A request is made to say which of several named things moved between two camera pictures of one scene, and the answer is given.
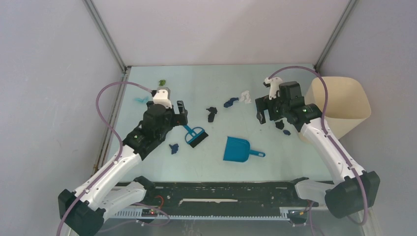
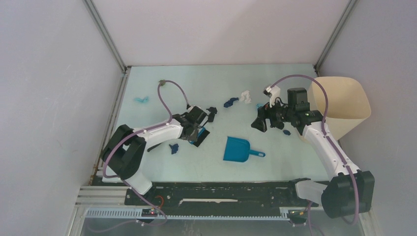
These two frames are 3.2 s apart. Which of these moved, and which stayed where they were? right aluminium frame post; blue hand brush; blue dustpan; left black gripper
Moved: left black gripper
Stayed: blue hand brush; right aluminium frame post; blue dustpan
